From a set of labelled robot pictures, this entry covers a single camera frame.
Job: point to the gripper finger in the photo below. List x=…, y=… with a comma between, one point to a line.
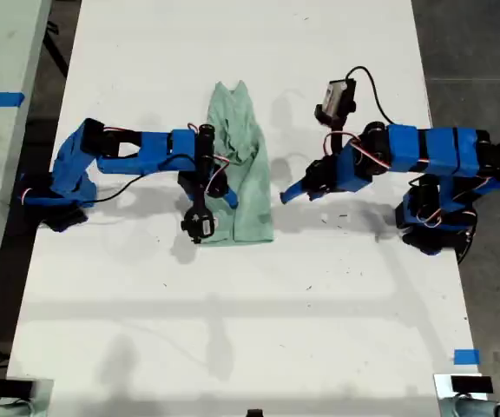
x=314, y=196
x=293, y=191
x=232, y=197

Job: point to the pale green T-shirt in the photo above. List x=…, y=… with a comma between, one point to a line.
x=250, y=195

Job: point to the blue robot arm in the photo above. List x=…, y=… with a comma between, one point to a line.
x=154, y=147
x=432, y=147

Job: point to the small black box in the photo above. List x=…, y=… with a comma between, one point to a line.
x=471, y=384
x=13, y=388
x=255, y=413

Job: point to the blue tape patch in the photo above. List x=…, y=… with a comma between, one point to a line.
x=466, y=357

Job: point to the grey metal pipe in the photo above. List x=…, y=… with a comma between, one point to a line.
x=2, y=410
x=471, y=409

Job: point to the black camera box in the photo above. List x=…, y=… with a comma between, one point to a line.
x=200, y=226
x=339, y=100

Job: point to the black metal frame leg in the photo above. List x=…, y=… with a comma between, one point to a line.
x=57, y=48

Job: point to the silver metal bracket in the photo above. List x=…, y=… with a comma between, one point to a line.
x=44, y=397
x=441, y=386

